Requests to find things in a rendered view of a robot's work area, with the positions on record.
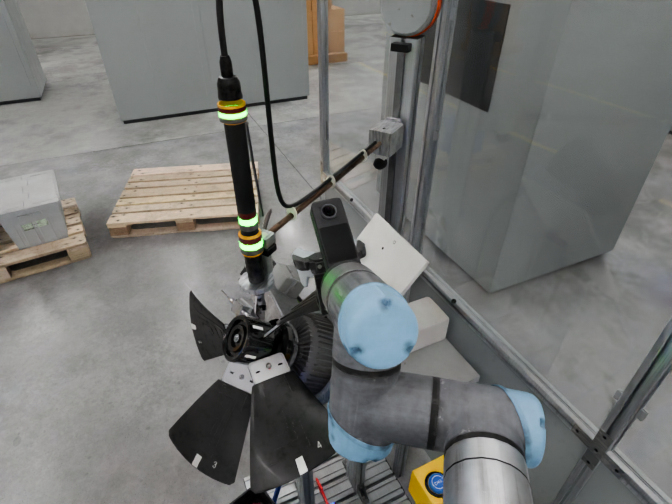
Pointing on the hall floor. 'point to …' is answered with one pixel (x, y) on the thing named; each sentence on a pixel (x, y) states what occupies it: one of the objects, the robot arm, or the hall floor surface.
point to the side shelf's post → (400, 460)
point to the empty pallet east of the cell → (177, 200)
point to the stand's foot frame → (380, 478)
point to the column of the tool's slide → (404, 126)
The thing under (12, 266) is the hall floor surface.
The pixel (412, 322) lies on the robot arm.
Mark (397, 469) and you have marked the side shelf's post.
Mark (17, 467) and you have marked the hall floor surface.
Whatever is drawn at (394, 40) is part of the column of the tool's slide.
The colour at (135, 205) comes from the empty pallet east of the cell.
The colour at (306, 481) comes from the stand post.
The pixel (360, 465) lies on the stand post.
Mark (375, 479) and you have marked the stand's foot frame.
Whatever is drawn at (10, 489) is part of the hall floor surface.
